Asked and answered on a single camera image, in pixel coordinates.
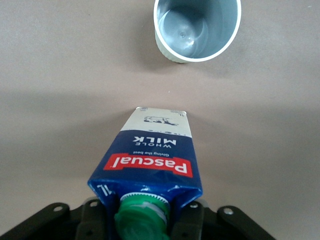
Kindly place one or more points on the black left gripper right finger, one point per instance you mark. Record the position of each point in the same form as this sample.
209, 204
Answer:
190, 220

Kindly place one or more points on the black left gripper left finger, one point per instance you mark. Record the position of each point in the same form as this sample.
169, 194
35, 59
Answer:
91, 220

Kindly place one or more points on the blue white milk carton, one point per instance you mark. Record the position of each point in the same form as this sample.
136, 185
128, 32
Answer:
150, 155

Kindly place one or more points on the beige mug with grey inside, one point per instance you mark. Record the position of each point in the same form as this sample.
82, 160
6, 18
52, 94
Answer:
197, 32

